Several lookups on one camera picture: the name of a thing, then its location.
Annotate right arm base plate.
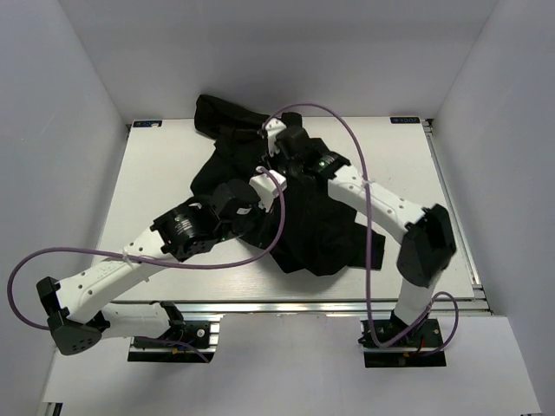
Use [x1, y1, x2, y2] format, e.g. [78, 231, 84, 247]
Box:
[358, 319, 447, 368]

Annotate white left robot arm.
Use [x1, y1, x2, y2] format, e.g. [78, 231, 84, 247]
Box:
[36, 174, 278, 355]

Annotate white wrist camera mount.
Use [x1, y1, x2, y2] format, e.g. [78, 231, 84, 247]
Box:
[249, 166, 287, 212]
[258, 117, 286, 158]

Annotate blue left corner label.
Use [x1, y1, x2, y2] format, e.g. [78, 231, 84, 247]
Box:
[132, 120, 162, 129]

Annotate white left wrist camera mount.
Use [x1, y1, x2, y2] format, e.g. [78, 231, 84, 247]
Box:
[249, 166, 287, 212]

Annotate black zip jacket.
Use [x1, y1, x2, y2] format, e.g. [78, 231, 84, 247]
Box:
[190, 94, 367, 276]

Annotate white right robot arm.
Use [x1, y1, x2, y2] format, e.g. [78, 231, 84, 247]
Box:
[264, 118, 456, 346]

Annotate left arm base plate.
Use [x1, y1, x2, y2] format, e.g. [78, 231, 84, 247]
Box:
[127, 314, 223, 364]

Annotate aluminium front table rail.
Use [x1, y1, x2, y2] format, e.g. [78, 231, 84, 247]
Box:
[109, 297, 492, 317]

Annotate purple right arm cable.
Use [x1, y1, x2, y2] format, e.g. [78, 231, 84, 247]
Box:
[259, 102, 461, 357]

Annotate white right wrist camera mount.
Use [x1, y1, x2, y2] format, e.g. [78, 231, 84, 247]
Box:
[258, 117, 286, 158]

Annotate blue corner label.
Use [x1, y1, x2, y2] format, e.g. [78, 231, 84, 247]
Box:
[132, 120, 162, 129]
[389, 116, 421, 124]

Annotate blue right corner label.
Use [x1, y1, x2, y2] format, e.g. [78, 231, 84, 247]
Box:
[389, 116, 421, 124]

